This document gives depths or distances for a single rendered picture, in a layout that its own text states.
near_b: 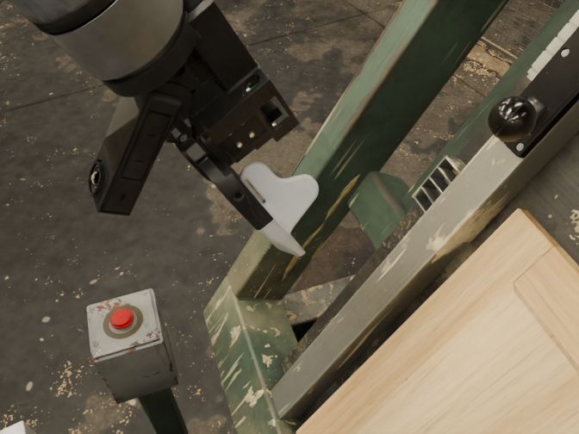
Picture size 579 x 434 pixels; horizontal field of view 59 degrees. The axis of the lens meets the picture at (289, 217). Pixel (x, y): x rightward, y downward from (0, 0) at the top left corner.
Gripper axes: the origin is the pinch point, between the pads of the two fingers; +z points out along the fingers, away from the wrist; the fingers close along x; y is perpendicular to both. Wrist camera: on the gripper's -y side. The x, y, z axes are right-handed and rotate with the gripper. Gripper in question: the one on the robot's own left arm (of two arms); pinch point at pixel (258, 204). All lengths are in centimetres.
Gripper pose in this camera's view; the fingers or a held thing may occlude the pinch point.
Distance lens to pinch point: 48.0
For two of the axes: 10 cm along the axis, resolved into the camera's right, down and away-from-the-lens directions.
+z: 4.1, 4.4, 8.0
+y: 7.8, -6.2, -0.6
